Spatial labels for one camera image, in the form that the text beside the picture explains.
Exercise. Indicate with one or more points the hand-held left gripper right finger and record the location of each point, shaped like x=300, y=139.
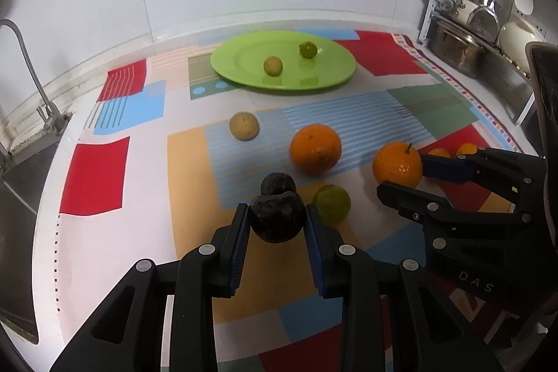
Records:
x=314, y=258

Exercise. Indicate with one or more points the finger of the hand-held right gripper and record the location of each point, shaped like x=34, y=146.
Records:
x=444, y=168
x=409, y=200

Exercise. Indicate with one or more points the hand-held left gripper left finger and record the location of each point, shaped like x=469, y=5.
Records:
x=237, y=263

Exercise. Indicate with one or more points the small tangerine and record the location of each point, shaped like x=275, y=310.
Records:
x=467, y=149
x=438, y=153

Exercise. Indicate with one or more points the orange with stem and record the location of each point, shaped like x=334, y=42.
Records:
x=397, y=165

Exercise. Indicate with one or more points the dark purple plum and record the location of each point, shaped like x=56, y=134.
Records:
x=277, y=219
x=277, y=183

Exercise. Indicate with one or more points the large navel orange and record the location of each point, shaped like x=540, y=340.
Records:
x=315, y=149

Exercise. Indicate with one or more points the brown kiwi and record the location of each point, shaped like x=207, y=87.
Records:
x=244, y=125

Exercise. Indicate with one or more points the green plate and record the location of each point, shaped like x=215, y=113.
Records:
x=239, y=64

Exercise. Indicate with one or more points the metal dish rack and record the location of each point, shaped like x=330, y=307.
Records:
x=505, y=84

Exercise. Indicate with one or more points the colourful patchwork mat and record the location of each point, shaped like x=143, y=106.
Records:
x=187, y=163

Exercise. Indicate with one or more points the large steel pot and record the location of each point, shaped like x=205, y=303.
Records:
x=457, y=49

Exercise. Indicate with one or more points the white round pot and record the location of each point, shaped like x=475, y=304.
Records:
x=518, y=38

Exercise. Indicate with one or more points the small yellow-green fruit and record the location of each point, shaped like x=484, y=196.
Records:
x=273, y=66

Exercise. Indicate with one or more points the steel sink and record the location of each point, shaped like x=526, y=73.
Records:
x=17, y=197

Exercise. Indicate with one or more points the metal faucet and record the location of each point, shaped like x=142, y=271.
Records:
x=32, y=67

